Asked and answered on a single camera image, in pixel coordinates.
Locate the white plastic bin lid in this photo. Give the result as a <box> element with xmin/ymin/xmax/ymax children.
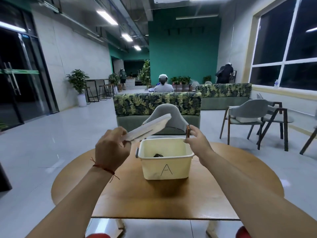
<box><xmin>121</xmin><ymin>113</ymin><xmax>172</xmax><ymax>142</ymax></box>

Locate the glass entrance door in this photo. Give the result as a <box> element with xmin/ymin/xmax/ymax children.
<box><xmin>0</xmin><ymin>7</ymin><xmax>59</xmax><ymax>132</ymax></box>

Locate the red string bracelet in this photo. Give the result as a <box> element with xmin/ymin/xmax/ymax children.
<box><xmin>90</xmin><ymin>157</ymin><xmax>120</xmax><ymax>183</ymax></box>

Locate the grey chair with dark frame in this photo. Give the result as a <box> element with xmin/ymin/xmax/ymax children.
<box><xmin>256</xmin><ymin>94</ymin><xmax>294</xmax><ymax>152</ymax></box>

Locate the white plastic storage bin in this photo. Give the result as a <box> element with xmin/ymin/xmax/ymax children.
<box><xmin>135</xmin><ymin>125</ymin><xmax>195</xmax><ymax>181</ymax></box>

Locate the person's right forearm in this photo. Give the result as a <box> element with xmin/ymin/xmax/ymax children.
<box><xmin>198</xmin><ymin>149</ymin><xmax>317</xmax><ymax>238</ymax></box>

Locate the metal door handle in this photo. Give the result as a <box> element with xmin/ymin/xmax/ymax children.
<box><xmin>3</xmin><ymin>61</ymin><xmax>22</xmax><ymax>96</ymax></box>

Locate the person's left forearm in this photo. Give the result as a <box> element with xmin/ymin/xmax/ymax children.
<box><xmin>26</xmin><ymin>165</ymin><xmax>117</xmax><ymax>238</ymax></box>

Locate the black frame high table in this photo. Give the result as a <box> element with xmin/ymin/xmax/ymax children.
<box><xmin>85</xmin><ymin>79</ymin><xmax>112</xmax><ymax>102</ymax></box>

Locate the tall leafy plant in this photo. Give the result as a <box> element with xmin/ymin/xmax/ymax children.
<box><xmin>138</xmin><ymin>59</ymin><xmax>151</xmax><ymax>90</ymax></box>

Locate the potted plant in white pot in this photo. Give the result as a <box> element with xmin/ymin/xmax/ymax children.
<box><xmin>66</xmin><ymin>69</ymin><xmax>90</xmax><ymax>107</ymax></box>

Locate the grey padded chair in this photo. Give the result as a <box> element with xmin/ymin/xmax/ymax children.
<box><xmin>142</xmin><ymin>104</ymin><xmax>192</xmax><ymax>136</ymax></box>

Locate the person's right hand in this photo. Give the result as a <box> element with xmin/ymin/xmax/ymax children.
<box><xmin>183</xmin><ymin>125</ymin><xmax>214</xmax><ymax>161</ymax></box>

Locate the grey chair with wooden legs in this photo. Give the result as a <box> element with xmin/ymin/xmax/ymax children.
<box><xmin>220</xmin><ymin>99</ymin><xmax>271</xmax><ymax>146</ymax></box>

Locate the large window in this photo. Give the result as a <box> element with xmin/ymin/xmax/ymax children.
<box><xmin>248</xmin><ymin>0</ymin><xmax>317</xmax><ymax>92</ymax></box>

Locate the leaf print green sofa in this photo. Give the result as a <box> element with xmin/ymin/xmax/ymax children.
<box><xmin>196</xmin><ymin>83</ymin><xmax>252</xmax><ymax>111</ymax></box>
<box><xmin>113</xmin><ymin>92</ymin><xmax>202</xmax><ymax>134</ymax></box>

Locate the white seat cushion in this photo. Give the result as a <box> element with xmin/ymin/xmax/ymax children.
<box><xmin>235</xmin><ymin>116</ymin><xmax>263</xmax><ymax>123</ymax></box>

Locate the row of potted plants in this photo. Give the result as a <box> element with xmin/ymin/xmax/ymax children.
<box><xmin>170</xmin><ymin>76</ymin><xmax>192</xmax><ymax>92</ymax></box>

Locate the person's left hand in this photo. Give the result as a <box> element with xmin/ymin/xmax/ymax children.
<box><xmin>95</xmin><ymin>126</ymin><xmax>132</xmax><ymax>173</ymax></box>

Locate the chair with dark legs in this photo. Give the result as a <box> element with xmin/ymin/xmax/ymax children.
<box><xmin>299</xmin><ymin>126</ymin><xmax>317</xmax><ymax>155</ymax></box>

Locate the wooden bar stool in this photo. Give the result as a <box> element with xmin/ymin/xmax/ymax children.
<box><xmin>99</xmin><ymin>84</ymin><xmax>115</xmax><ymax>101</ymax></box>

